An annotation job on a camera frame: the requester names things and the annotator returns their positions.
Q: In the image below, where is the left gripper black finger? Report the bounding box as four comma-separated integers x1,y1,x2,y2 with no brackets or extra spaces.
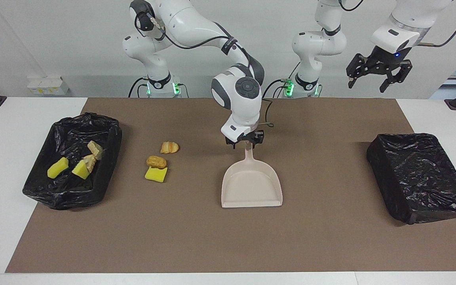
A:
379,60,413,93
347,53,369,88

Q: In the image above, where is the beige plastic dustpan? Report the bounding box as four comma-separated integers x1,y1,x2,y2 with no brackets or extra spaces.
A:
221,147,283,208

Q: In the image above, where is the pale bread chunk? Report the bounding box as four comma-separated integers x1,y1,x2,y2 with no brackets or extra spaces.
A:
87,141,105,160

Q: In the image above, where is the elongated striped croissant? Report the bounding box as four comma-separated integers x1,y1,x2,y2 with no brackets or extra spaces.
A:
82,154,97,173

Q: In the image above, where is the small yellow sponge wedge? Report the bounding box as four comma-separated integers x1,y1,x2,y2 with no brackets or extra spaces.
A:
72,160,90,180

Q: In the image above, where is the notched yellow sponge piece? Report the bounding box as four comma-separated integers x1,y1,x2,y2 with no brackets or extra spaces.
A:
47,157,69,179

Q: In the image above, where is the black bag lined bin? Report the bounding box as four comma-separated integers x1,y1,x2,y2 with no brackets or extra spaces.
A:
22,112,123,210
367,133,456,225

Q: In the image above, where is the round striped croissant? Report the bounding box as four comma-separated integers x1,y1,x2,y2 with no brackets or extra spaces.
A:
160,141,180,154

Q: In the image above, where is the brown bread bun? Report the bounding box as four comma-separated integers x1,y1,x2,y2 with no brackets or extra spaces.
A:
146,156,167,169

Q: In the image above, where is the rectangular yellow sponge piece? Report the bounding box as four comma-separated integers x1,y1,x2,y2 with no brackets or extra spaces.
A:
144,166,168,183

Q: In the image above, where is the large brown paper mat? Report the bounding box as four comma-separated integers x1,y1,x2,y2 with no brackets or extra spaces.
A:
5,97,456,273

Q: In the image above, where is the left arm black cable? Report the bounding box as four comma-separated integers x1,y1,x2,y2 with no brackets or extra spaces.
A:
339,0,456,47

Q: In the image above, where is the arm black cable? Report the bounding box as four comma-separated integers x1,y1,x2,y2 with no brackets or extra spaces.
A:
134,10,275,128
339,0,456,47

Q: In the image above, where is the left base black cable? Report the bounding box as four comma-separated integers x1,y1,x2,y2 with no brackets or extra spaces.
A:
262,78,292,98

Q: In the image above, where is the base black cable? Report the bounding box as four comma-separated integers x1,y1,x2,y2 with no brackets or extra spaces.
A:
128,77,149,98
262,78,292,98

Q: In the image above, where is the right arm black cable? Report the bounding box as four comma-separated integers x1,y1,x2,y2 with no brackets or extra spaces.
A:
134,10,275,128

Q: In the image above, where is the right base black cable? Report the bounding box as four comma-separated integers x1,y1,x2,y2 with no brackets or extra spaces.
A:
128,77,149,98

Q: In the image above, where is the white wall socket box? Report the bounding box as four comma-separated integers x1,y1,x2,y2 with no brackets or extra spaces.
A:
27,77,70,95

